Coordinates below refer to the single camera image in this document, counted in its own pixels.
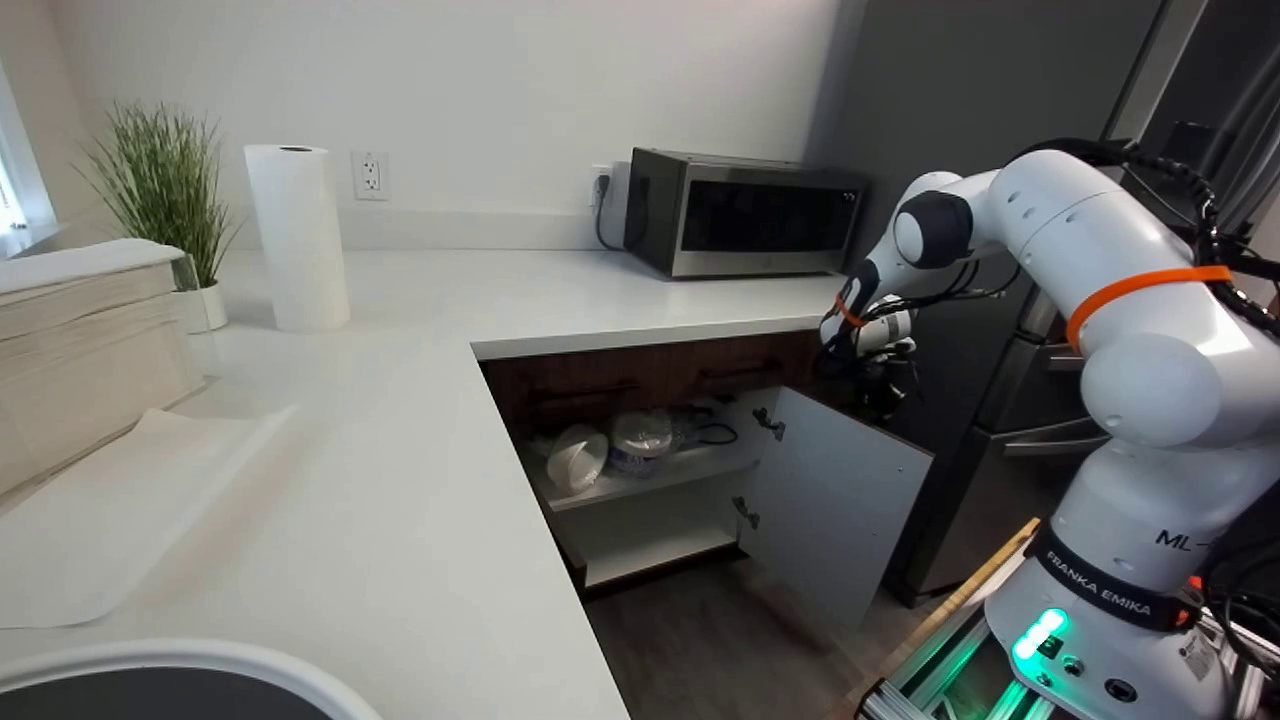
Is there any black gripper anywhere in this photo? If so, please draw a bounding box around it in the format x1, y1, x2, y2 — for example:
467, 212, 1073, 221
817, 310, 918, 425

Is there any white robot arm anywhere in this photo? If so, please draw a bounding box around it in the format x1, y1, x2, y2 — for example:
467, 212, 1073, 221
822, 149, 1280, 720

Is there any left white-backed cabinet door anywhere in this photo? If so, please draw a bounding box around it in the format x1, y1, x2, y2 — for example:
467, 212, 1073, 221
741, 387, 932, 644

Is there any white cabinet shelf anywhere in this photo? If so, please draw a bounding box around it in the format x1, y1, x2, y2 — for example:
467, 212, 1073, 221
532, 449, 756, 589

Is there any stainless steel microwave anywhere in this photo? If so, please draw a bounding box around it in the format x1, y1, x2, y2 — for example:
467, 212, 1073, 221
625, 149, 869, 282

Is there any clear glass bowl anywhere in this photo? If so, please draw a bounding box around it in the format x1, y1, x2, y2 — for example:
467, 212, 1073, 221
612, 414, 677, 470

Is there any white paper towel roll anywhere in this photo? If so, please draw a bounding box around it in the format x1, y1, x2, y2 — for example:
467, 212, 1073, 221
244, 144, 347, 331

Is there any green potted plant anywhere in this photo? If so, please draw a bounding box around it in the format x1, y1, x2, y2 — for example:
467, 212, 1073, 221
90, 105, 234, 335

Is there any round grey tray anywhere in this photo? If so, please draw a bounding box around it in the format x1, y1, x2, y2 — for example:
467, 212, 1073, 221
0, 640, 384, 720

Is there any white wall outlet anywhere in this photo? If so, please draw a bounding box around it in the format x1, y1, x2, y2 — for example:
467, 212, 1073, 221
353, 151, 387, 201

